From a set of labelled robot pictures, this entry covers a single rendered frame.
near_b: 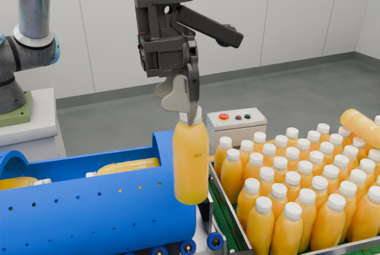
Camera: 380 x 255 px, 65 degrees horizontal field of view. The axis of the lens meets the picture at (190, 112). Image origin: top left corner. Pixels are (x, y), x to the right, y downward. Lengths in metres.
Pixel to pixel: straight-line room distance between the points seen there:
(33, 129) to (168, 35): 0.69
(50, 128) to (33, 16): 0.34
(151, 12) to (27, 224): 0.48
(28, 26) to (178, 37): 0.66
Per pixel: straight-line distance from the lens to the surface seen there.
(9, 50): 1.09
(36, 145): 1.10
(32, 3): 0.99
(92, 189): 0.68
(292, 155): 0.98
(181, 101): 0.48
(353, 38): 5.59
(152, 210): 0.69
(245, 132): 1.11
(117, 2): 3.47
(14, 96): 1.14
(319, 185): 0.89
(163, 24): 0.46
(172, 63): 0.46
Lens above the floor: 1.64
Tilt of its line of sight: 29 degrees down
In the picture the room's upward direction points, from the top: straight up
